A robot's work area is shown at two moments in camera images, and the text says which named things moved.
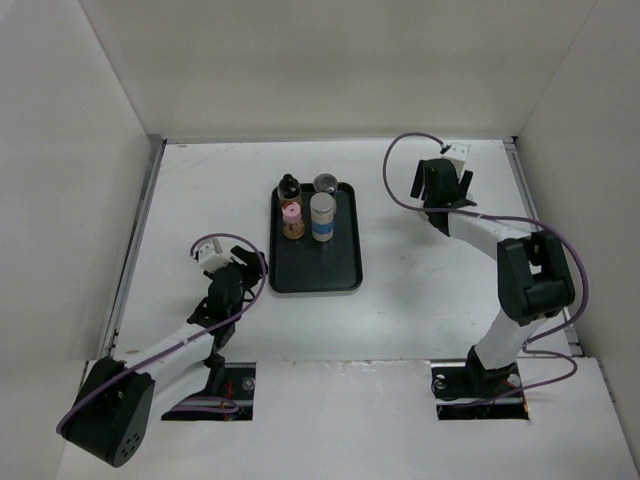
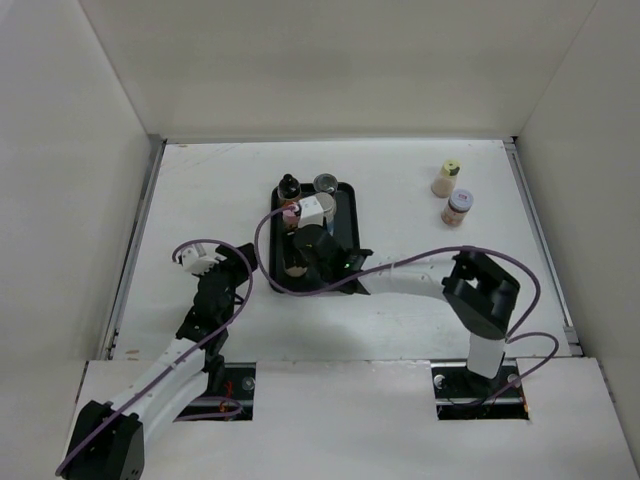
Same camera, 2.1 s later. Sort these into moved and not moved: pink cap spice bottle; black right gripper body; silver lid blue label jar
Moved: black right gripper body
Not moved: silver lid blue label jar; pink cap spice bottle
